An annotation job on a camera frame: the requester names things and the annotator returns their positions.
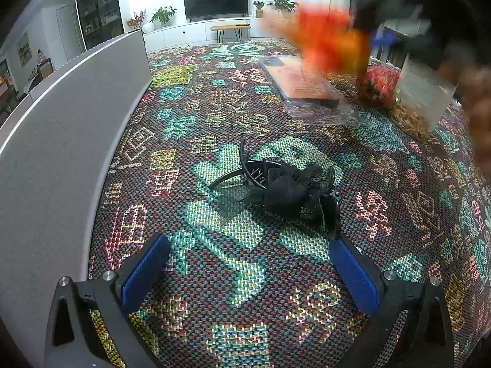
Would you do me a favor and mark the black bow hair clip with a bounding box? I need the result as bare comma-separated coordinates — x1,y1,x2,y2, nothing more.
209,138,342,240

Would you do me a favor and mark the large leafy potted plant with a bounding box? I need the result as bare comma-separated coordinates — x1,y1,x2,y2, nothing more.
150,5,177,29

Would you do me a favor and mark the clear plastic container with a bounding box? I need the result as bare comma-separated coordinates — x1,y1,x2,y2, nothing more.
385,51,458,141

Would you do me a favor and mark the dark glass display cabinet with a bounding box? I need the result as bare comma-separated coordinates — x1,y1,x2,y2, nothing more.
74,0,126,51

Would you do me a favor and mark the wooden chair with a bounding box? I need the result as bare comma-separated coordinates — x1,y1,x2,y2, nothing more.
36,58,53,82

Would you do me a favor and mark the colourful woven patterned tablecloth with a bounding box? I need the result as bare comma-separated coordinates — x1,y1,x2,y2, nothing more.
88,37,491,368

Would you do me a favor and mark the white low cabinet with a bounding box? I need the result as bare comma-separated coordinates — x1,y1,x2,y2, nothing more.
142,17,293,53

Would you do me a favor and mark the grey partition panel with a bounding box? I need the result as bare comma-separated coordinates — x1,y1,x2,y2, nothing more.
0,28,153,353

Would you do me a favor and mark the framed wall picture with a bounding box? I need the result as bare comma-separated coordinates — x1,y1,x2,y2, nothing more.
15,31,33,66

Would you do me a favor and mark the orange phone case packet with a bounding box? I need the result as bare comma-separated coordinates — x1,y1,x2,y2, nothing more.
256,54,356,125

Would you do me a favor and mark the small wooden side table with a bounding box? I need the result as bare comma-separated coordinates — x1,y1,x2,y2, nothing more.
209,22,252,43

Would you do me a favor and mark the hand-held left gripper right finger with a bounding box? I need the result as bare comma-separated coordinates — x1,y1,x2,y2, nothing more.
329,234,455,368

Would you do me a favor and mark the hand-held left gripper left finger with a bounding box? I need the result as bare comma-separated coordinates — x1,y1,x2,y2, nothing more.
44,232,171,368

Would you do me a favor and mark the orange plush toy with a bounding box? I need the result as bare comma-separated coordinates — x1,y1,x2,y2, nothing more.
260,0,373,76

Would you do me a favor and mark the wide leafy potted plant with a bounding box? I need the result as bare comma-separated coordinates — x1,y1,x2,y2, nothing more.
267,0,299,12

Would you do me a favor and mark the black flat television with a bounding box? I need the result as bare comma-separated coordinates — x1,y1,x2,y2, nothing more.
183,0,249,22

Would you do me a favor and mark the red flower bunch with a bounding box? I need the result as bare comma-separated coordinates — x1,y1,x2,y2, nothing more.
125,10,147,30

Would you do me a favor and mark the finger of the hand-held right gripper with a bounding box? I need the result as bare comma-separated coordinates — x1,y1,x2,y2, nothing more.
370,29,398,49

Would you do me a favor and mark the red orange speckled bag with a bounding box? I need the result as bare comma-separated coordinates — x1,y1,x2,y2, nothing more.
354,65,402,109

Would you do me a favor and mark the white door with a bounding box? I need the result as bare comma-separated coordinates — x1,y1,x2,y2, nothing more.
55,4,83,60

